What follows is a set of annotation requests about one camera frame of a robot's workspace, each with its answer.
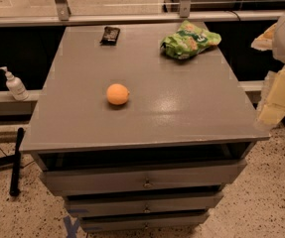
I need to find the grey drawer cabinet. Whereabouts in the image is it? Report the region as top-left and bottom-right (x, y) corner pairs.
(20, 21), (271, 234)

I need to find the metal railing frame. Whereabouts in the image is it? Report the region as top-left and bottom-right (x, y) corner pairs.
(0, 0), (285, 27)

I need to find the grey drawer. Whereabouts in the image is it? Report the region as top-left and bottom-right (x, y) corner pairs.
(40, 159), (247, 196)
(80, 211), (209, 232)
(65, 192), (223, 217)

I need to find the green chip bag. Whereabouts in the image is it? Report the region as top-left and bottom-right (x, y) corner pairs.
(161, 21), (221, 60)

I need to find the bottom grey drawer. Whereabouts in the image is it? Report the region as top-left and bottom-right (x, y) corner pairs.
(80, 211), (209, 232)

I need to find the black stand leg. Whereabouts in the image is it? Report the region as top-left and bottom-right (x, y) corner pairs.
(0, 128), (24, 197)

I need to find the white pump bottle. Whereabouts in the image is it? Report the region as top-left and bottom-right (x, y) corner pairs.
(0, 66), (29, 101)

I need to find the top grey drawer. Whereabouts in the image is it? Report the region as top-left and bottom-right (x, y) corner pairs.
(40, 159), (247, 196)

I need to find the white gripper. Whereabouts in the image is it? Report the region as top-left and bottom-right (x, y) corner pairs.
(251, 12), (285, 126)

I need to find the dark rxbar chocolate wrapper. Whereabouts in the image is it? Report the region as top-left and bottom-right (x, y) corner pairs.
(100, 27), (120, 46)

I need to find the orange fruit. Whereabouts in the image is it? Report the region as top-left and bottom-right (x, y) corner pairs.
(106, 83), (129, 105)

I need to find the middle grey drawer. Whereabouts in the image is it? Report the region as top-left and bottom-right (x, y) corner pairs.
(65, 192), (223, 217)

